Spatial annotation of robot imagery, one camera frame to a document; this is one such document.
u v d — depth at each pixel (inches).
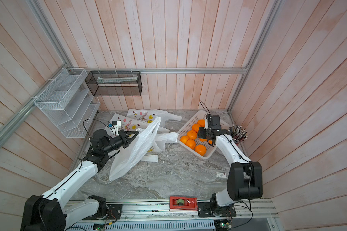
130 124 41.2
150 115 45.0
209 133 25.5
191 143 36.7
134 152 28.2
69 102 28.8
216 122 27.0
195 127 39.9
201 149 35.6
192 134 39.2
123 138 26.1
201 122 42.2
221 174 33.5
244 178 17.1
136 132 29.4
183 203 28.2
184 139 37.3
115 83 41.0
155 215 28.8
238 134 32.9
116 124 28.7
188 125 39.5
